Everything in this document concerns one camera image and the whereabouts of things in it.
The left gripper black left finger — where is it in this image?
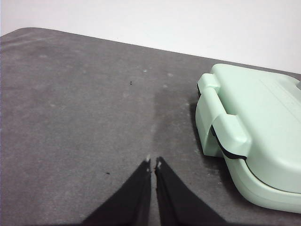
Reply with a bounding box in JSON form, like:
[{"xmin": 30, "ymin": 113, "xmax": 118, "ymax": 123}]
[{"xmin": 82, "ymin": 154, "xmax": 152, "ymax": 226}]

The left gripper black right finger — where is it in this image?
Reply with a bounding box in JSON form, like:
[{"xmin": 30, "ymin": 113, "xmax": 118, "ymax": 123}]
[{"xmin": 154, "ymin": 156, "xmax": 228, "ymax": 226}]

